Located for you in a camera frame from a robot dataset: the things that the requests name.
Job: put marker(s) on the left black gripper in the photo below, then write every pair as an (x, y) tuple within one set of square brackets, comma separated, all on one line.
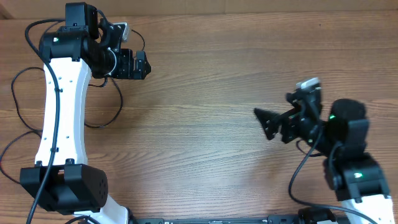
[(126, 71)]

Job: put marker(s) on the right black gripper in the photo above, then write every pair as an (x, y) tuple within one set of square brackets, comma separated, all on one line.
[(273, 119)]

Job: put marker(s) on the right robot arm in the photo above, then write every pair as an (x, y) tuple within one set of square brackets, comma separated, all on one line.
[(356, 178)]

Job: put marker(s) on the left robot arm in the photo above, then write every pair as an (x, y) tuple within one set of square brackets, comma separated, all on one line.
[(86, 46)]

